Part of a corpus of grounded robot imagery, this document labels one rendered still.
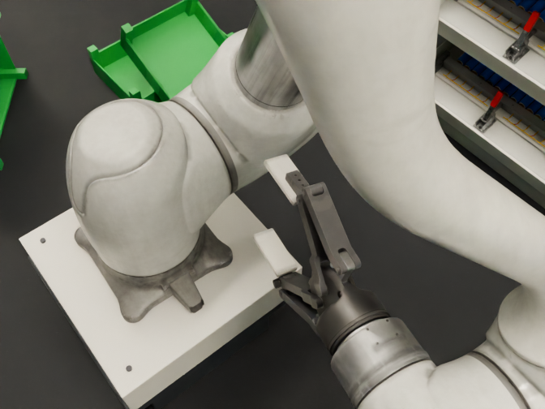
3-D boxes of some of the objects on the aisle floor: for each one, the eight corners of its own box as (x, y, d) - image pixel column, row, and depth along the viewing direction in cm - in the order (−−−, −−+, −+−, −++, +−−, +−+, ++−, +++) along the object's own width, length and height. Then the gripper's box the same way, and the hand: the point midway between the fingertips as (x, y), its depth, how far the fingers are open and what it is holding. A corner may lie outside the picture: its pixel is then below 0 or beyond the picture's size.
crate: (264, 105, 144) (273, 91, 137) (196, 148, 137) (201, 135, 129) (190, 7, 146) (195, -12, 138) (119, 45, 139) (120, 26, 131)
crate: (139, 118, 142) (133, 95, 135) (94, 72, 150) (86, 47, 144) (239, 60, 152) (238, 36, 146) (191, 19, 161) (188, -6, 154)
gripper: (364, 378, 74) (281, 249, 86) (427, 256, 56) (311, 114, 67) (312, 403, 71) (233, 266, 83) (361, 283, 53) (251, 129, 64)
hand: (272, 204), depth 74 cm, fingers open, 13 cm apart
